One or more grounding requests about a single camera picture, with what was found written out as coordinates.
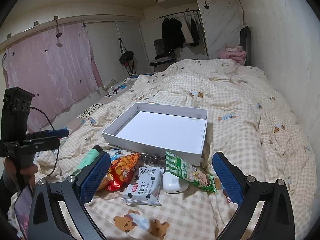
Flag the white earbud case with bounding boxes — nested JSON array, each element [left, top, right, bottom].
[[162, 171, 190, 194]]

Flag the black chair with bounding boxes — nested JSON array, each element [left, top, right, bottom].
[[149, 39, 177, 73]]

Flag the air conditioner cable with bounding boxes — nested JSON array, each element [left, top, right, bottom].
[[239, 0, 248, 27]]

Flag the cartoon printed bed sheet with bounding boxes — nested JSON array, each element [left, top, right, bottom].
[[67, 74, 140, 130]]

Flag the green lotion tube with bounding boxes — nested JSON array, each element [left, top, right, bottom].
[[71, 145, 103, 178]]

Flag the green striped snack packet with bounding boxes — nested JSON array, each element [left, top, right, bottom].
[[164, 150, 217, 193]]

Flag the white cardboard box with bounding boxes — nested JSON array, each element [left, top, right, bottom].
[[101, 102, 208, 167]]

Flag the black smartphone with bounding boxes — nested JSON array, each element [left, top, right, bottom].
[[14, 184, 34, 233]]

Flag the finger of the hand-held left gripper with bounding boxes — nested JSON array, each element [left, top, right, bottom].
[[25, 129, 70, 141], [19, 139, 61, 153]]

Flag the beige checkered bear-print duvet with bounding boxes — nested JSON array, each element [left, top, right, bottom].
[[7, 59, 315, 240]]

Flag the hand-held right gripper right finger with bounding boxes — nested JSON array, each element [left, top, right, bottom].
[[212, 152, 295, 240]]

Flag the white cow-print biscuit packet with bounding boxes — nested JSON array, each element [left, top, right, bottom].
[[121, 166, 165, 207]]

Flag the black hanging bag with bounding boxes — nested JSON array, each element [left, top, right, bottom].
[[119, 38, 135, 75]]

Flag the pink lace curtain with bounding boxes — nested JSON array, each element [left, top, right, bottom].
[[1, 21, 103, 133]]

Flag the black clothes rail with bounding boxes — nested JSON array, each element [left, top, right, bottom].
[[157, 10, 200, 19]]

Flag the person's left hand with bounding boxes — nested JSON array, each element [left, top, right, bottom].
[[3, 158, 40, 193]]

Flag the black hanging garment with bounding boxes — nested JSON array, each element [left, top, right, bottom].
[[190, 17, 200, 47]]

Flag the pink folded blanket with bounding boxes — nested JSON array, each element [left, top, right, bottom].
[[217, 49, 247, 65]]

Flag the black hanging jacket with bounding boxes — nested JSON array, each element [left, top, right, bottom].
[[161, 17, 184, 52]]

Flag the red orange snack packet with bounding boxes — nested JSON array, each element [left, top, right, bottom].
[[96, 152, 140, 192]]

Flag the person's left forearm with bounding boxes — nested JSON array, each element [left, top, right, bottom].
[[0, 174, 20, 213]]

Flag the black cable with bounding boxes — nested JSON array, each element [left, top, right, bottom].
[[29, 106, 60, 178]]

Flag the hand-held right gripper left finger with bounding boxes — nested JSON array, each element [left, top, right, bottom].
[[27, 152, 112, 240]]

